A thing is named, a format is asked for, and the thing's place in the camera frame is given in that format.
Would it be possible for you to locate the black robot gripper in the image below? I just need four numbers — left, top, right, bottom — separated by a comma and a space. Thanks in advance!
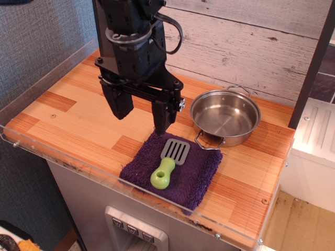
95, 19, 185, 135

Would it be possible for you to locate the green handled grey spatula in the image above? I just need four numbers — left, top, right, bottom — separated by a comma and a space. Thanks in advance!
150, 139, 191, 190

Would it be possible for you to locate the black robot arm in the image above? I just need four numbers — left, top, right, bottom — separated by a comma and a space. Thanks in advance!
95, 1, 185, 135

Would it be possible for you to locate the violet terry cloth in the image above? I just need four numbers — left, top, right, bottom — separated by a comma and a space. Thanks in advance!
119, 132, 222, 216

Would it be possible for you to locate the stainless steel pan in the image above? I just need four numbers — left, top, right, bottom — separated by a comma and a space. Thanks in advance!
189, 85, 261, 150

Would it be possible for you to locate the silver dispenser button panel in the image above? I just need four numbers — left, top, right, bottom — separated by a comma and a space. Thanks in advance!
105, 206, 169, 250

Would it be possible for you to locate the clear acrylic table guard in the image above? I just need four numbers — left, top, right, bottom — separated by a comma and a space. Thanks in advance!
3, 42, 294, 250

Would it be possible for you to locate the yellow object at corner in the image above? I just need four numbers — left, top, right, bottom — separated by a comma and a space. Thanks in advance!
17, 239, 41, 251

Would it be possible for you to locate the white toy sink cabinet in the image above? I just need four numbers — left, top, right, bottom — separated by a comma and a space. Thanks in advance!
280, 98, 334, 212

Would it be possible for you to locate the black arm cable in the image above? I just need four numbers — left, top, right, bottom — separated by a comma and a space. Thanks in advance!
154, 12, 184, 55

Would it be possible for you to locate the dark vertical frame post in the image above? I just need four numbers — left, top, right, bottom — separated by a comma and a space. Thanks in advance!
288, 1, 334, 129

